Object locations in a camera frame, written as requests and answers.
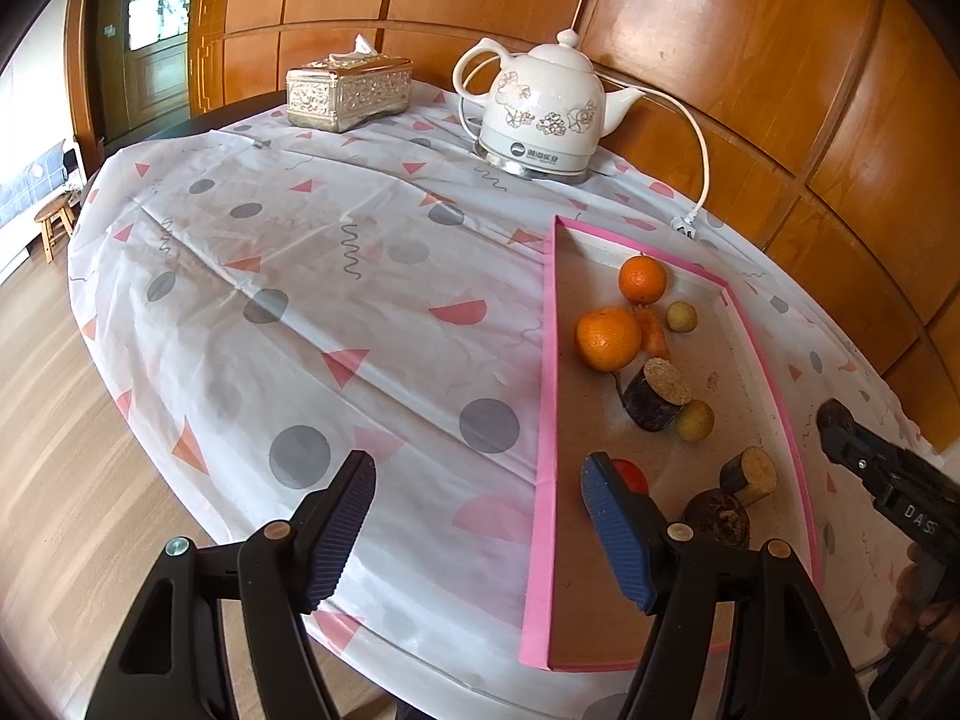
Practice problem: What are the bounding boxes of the small carrot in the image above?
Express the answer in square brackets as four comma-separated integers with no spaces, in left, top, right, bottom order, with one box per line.
[632,304,674,361]

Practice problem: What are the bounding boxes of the orange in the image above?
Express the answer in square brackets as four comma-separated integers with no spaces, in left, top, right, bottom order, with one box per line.
[618,255,668,306]
[574,306,644,374]

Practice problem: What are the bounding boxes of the glass-panelled wooden door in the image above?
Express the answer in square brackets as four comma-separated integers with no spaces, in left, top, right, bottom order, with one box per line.
[94,0,197,136]

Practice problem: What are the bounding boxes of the ornate silver tissue box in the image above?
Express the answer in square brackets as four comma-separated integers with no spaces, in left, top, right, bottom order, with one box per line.
[286,56,414,134]

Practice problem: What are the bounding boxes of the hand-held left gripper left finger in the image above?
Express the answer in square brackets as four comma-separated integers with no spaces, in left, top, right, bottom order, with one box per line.
[84,450,377,720]

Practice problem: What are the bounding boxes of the white power cable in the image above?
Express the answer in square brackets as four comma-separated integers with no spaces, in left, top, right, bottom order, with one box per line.
[592,71,710,224]

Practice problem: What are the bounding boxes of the small wooden stool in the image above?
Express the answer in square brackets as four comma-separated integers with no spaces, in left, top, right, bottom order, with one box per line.
[34,201,77,262]

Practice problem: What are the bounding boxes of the white floral ceramic kettle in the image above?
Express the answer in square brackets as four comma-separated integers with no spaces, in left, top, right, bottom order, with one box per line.
[452,28,646,166]

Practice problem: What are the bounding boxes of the pink shallow tray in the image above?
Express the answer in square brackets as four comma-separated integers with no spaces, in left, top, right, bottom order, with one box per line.
[517,214,822,672]

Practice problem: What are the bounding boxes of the person's right hand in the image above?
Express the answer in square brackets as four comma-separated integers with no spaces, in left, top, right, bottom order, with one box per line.
[885,540,946,650]

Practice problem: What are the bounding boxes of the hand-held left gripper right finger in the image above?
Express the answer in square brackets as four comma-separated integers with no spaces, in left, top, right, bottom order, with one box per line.
[581,452,875,720]

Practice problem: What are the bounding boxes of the dark brown round cake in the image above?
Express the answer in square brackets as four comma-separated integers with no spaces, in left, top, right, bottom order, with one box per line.
[682,489,751,548]

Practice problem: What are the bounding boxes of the yellow potato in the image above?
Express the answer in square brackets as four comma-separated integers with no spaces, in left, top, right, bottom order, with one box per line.
[676,400,715,442]

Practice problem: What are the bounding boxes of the silver kettle base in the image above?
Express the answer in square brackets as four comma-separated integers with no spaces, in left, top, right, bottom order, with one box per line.
[471,131,601,185]

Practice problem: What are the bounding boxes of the white patterned tablecloth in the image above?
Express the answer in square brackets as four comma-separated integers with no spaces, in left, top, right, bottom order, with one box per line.
[66,82,938,720]

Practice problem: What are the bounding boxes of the red tomato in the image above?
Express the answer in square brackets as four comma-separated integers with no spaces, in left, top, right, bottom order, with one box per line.
[611,459,650,497]

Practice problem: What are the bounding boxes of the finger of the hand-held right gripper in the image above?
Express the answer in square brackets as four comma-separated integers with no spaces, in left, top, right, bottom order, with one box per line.
[817,399,912,496]

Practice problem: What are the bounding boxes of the white tissue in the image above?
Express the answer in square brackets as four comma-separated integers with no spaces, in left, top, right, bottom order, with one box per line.
[330,34,380,65]

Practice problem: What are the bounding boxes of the blue checked cloth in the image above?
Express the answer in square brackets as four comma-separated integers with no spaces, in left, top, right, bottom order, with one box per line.
[0,136,80,230]

